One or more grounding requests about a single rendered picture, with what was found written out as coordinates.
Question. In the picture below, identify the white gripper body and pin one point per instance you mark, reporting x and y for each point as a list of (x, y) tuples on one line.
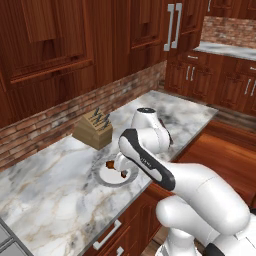
[(120, 164)]

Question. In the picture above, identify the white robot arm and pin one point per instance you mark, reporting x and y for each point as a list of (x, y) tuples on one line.
[(200, 196)]

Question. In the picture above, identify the brown meat piece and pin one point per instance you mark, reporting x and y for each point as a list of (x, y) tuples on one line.
[(109, 164)]

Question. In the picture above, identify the white round plate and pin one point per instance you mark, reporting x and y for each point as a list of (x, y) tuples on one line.
[(110, 178)]

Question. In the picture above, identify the wooden knife block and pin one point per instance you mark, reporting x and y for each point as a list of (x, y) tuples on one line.
[(90, 135)]

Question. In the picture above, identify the wooden drawer front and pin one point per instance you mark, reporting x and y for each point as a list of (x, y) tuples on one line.
[(110, 220)]

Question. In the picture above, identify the wooden base cupboard door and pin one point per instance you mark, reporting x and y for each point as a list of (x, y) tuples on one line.
[(146, 220)]

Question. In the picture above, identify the wooden base cupboard run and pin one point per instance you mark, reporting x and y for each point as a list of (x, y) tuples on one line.
[(216, 80)]

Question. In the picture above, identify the grey hob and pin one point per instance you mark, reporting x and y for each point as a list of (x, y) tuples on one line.
[(8, 241)]

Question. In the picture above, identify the wood panelled fridge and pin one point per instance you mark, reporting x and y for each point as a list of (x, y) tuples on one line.
[(186, 30)]

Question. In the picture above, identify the narrow wooden wall cupboard door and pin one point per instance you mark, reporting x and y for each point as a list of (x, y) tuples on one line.
[(146, 23)]

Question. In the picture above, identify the large wooden wall cupboard door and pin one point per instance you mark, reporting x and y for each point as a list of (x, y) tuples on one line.
[(46, 40)]

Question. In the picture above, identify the wooden wall cupboard run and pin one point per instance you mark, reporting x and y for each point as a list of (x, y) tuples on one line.
[(233, 7)]

